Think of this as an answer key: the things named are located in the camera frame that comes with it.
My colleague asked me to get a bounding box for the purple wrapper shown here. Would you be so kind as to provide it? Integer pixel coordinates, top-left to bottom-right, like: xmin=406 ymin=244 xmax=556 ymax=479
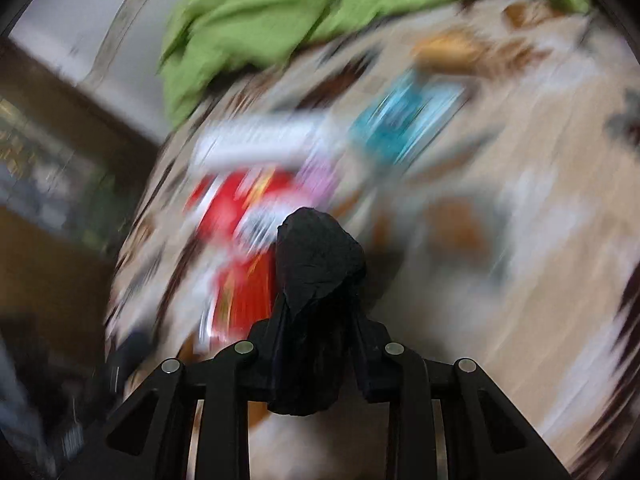
xmin=295 ymin=156 xmax=340 ymax=205

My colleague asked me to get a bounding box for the teal tissue packet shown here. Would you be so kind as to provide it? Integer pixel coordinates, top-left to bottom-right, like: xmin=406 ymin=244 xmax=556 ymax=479
xmin=350 ymin=70 xmax=472 ymax=167

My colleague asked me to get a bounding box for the black bag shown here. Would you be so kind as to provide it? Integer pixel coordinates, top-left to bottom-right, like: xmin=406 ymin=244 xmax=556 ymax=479
xmin=268 ymin=207 xmax=368 ymax=416

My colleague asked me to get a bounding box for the dark wooden door frame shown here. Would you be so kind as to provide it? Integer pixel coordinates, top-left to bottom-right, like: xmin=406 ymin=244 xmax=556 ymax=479
xmin=1 ymin=39 xmax=157 ymax=365

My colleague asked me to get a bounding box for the long white medicine box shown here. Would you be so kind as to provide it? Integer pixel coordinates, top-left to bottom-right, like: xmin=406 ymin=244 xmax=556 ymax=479
xmin=190 ymin=112 xmax=341 ymax=171

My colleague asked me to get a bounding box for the brown cardboard box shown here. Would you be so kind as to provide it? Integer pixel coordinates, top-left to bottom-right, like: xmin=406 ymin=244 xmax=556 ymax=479
xmin=412 ymin=30 xmax=488 ymax=74

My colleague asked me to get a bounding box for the red box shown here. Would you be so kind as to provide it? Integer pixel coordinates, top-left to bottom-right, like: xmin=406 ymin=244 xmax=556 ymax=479
xmin=188 ymin=166 xmax=309 ymax=353

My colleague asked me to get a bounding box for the leaf pattern bed blanket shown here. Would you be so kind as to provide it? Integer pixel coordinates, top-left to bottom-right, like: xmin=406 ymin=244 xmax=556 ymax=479
xmin=105 ymin=0 xmax=639 ymax=479

